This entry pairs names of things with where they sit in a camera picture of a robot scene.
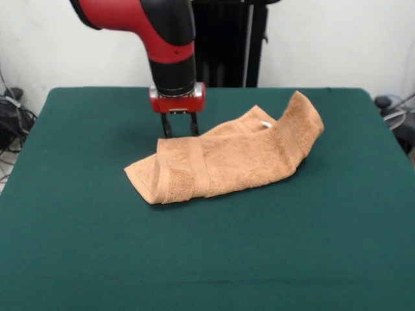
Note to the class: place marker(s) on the tan terry towel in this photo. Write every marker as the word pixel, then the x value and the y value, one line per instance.
pixel 243 155

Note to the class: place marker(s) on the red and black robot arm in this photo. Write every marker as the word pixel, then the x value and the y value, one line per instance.
pixel 168 42

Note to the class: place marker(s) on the dark green table cloth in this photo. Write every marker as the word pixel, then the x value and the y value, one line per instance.
pixel 97 243

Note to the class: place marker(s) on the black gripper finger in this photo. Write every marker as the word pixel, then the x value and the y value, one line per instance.
pixel 167 126
pixel 194 124

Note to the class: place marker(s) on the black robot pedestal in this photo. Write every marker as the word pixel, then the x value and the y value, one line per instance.
pixel 227 42

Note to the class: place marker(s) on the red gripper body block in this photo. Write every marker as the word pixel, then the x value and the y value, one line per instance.
pixel 178 103

